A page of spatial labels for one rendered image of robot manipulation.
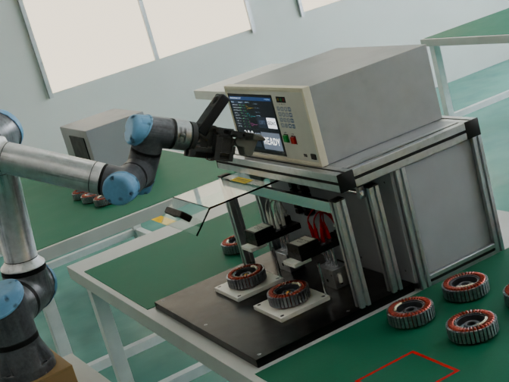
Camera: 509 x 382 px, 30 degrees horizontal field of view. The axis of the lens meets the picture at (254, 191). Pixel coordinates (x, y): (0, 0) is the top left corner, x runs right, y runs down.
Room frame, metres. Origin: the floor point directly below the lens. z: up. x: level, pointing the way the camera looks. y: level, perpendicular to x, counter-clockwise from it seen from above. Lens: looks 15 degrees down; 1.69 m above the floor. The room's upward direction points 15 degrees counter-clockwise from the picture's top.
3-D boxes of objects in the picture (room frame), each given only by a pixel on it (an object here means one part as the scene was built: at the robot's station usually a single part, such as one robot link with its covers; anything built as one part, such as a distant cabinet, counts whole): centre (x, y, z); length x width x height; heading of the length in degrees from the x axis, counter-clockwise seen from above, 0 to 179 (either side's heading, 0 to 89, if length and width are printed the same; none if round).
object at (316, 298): (2.32, -0.01, 0.78); 0.15 x 0.15 x 0.01; 25
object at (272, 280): (2.54, 0.09, 0.78); 0.15 x 0.15 x 0.01; 25
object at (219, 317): (2.43, 0.02, 0.76); 0.64 x 0.47 x 0.02; 25
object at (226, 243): (2.96, 0.10, 0.77); 0.11 x 0.11 x 0.04
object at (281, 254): (2.60, -0.05, 0.80); 0.07 x 0.05 x 0.06; 25
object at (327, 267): (2.38, -0.15, 0.80); 0.07 x 0.05 x 0.06; 25
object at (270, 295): (2.32, -0.01, 0.80); 0.11 x 0.11 x 0.04
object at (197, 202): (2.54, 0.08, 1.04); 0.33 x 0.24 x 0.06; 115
